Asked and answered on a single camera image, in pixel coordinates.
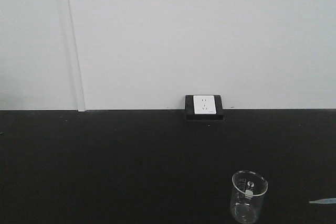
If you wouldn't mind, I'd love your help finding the clear plastic pipette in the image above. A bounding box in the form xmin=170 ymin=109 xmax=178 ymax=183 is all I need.
xmin=309 ymin=198 xmax=336 ymax=205

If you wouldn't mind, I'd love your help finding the clear glass beaker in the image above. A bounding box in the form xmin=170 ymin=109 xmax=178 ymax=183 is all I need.
xmin=230 ymin=170 xmax=268 ymax=223

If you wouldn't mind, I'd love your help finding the black socket housing box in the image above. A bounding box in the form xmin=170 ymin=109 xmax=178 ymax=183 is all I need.
xmin=184 ymin=95 xmax=224 ymax=121

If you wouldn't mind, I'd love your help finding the white wall socket plate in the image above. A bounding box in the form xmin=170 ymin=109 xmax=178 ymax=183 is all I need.
xmin=193 ymin=95 xmax=217 ymax=115

